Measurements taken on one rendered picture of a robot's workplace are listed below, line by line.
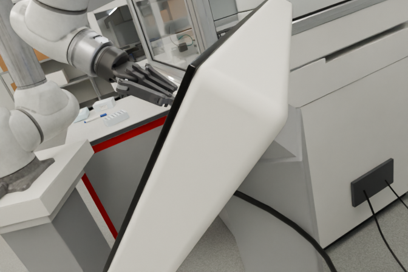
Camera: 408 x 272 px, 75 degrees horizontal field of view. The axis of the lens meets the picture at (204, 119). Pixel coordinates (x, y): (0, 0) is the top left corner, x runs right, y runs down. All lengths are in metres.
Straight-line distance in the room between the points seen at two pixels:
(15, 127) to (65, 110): 0.19
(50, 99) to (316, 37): 0.97
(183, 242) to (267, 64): 0.12
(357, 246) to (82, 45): 1.44
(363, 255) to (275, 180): 1.22
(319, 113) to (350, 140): 0.23
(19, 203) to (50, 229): 0.18
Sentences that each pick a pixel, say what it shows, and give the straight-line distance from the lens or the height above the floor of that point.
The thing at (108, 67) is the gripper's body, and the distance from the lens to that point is 0.59.
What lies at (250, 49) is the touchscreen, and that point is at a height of 1.19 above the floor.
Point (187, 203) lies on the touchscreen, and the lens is 0.16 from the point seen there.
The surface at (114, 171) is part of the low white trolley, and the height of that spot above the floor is 0.55.
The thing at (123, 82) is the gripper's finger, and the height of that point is 1.12.
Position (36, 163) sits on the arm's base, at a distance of 1.14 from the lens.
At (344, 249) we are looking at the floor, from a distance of 1.57.
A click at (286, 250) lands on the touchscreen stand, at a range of 0.46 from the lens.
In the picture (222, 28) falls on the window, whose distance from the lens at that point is 0.82.
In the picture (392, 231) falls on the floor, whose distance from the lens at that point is 1.67.
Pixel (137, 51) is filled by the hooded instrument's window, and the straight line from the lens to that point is 2.12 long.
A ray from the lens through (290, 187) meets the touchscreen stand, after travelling 0.37.
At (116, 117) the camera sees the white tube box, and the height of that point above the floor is 0.79.
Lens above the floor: 1.22
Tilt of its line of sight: 23 degrees down
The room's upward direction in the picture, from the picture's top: 17 degrees counter-clockwise
